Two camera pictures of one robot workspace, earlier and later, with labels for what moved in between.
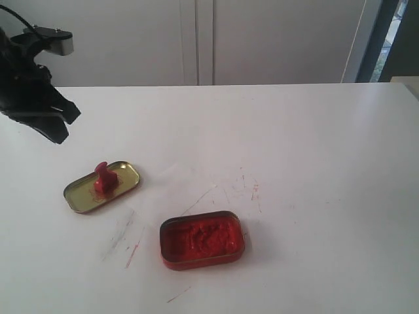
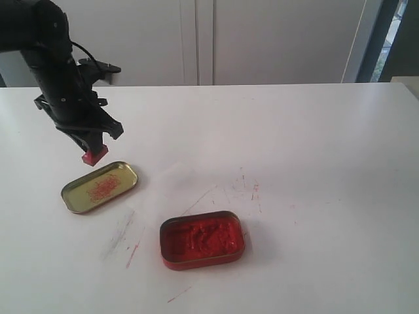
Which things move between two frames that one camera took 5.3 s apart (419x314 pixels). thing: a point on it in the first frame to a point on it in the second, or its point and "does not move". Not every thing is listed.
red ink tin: x=200 y=240 does not move
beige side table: x=412 y=82 does not move
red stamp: x=107 y=181 to x=91 y=158
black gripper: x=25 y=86 to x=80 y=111
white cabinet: x=201 y=42 does not move
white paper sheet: x=169 y=189 does not move
